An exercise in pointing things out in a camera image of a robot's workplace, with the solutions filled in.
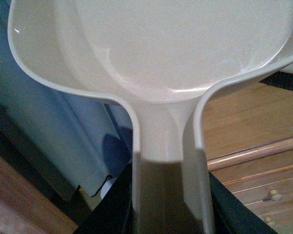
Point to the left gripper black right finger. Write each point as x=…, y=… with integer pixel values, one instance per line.
x=231, y=216

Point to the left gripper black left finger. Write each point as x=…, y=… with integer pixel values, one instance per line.
x=114, y=213

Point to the white plastic dustpan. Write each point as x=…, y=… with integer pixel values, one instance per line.
x=162, y=60

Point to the white cylindrical air purifier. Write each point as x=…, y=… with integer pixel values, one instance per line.
x=106, y=187

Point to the lower wooden drawer knob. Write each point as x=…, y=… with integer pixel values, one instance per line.
x=269, y=221

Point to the wooden drawer knob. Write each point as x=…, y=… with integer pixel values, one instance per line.
x=274, y=195
x=269, y=221

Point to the upper wooden drawer knob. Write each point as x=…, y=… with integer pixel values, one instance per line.
x=274, y=195

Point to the light grey curtain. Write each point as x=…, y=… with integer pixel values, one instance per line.
x=71, y=141

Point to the wooden nightstand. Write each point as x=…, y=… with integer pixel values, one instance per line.
x=249, y=145

